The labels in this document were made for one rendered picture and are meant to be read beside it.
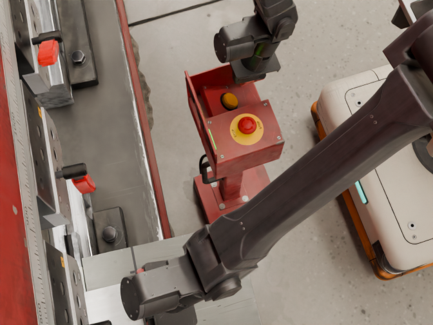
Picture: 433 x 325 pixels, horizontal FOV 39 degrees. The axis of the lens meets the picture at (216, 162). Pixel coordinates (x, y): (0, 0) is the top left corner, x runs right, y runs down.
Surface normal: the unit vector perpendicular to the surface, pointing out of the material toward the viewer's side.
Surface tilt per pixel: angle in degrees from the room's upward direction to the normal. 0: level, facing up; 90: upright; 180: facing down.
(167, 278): 25
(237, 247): 49
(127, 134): 0
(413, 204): 0
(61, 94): 90
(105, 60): 0
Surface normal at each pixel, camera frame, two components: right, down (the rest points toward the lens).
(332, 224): 0.00, -0.31
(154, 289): 0.33, -0.51
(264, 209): -0.72, 0.01
